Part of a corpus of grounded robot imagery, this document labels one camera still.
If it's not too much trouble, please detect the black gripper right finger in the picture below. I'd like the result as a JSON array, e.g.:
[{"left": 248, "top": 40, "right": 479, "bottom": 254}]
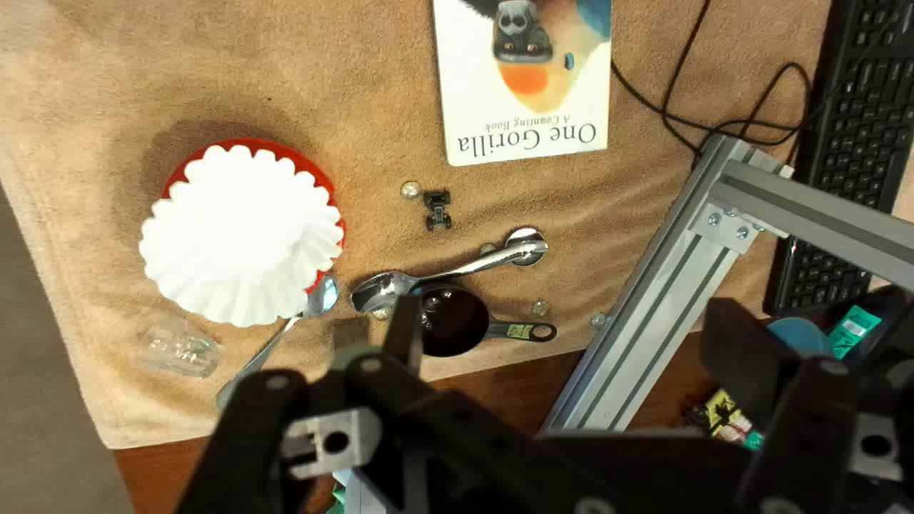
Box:
[{"left": 702, "top": 297, "right": 896, "bottom": 514}]

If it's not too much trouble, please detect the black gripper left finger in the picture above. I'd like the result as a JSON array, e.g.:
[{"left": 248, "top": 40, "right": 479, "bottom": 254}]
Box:
[{"left": 174, "top": 294, "right": 426, "bottom": 514}]

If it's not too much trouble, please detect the yellow black small gadget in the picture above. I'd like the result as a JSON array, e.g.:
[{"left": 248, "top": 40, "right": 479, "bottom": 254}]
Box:
[{"left": 696, "top": 389, "right": 766, "bottom": 450}]

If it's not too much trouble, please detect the teal round disc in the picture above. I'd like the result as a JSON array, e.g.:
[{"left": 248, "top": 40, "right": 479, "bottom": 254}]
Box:
[{"left": 766, "top": 313, "right": 832, "bottom": 360}]

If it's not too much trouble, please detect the green tube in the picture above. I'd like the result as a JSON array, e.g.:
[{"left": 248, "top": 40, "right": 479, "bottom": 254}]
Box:
[{"left": 824, "top": 301, "right": 891, "bottom": 363}]

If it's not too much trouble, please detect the clear glass cup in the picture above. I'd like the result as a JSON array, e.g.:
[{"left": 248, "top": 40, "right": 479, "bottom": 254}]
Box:
[{"left": 135, "top": 319, "right": 225, "bottom": 379}]

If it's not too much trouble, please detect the silver spoon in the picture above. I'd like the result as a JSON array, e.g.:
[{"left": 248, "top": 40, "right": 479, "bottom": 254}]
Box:
[{"left": 215, "top": 270, "right": 342, "bottom": 410}]

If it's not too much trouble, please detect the white paper coffee filter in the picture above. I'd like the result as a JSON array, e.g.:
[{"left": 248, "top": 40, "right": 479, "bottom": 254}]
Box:
[{"left": 137, "top": 143, "right": 349, "bottom": 327}]

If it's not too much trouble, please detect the black measuring cup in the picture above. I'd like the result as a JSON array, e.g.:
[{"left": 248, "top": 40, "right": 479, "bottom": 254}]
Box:
[{"left": 416, "top": 286, "right": 559, "bottom": 360}]

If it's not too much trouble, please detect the silver measuring scoop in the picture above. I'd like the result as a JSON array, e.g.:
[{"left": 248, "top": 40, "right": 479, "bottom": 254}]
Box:
[{"left": 349, "top": 222, "right": 555, "bottom": 323}]

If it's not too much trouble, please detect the red bowl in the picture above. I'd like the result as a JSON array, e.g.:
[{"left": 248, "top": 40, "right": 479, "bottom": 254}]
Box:
[{"left": 158, "top": 136, "right": 349, "bottom": 287}]

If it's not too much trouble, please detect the black binder clip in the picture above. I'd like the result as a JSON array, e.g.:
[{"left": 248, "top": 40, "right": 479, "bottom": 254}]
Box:
[{"left": 421, "top": 184, "right": 456, "bottom": 233}]

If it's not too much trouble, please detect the black keyboard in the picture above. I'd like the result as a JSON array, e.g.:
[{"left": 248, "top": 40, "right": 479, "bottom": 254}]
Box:
[{"left": 762, "top": 0, "right": 914, "bottom": 316}]

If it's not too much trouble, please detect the tan towel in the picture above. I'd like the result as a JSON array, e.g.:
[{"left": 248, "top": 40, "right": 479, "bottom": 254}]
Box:
[{"left": 0, "top": 0, "right": 838, "bottom": 450}]

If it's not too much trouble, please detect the One Gorilla picture book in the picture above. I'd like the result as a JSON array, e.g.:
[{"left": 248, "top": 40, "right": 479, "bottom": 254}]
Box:
[{"left": 429, "top": 0, "right": 614, "bottom": 169}]

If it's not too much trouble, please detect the silver aluminium frame platform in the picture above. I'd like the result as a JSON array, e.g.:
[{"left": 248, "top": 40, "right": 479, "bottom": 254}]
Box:
[{"left": 539, "top": 132, "right": 914, "bottom": 440}]

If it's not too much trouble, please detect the black cable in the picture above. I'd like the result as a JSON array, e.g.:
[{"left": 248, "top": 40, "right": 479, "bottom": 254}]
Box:
[{"left": 609, "top": 0, "right": 816, "bottom": 153}]

